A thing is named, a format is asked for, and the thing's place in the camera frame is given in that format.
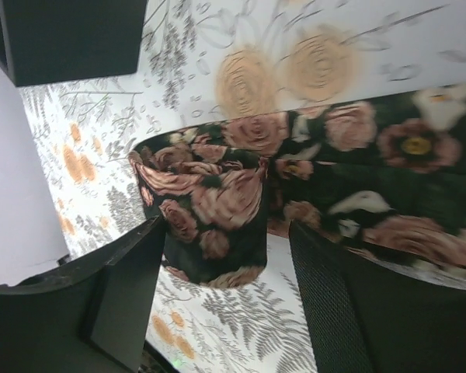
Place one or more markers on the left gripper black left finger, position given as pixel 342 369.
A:
pixel 88 315

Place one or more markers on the floral patterned table mat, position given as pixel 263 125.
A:
pixel 207 61

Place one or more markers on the black tie display box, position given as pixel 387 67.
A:
pixel 50 41

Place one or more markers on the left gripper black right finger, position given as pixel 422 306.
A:
pixel 363 317

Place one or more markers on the black floral necktie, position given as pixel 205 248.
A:
pixel 385 177

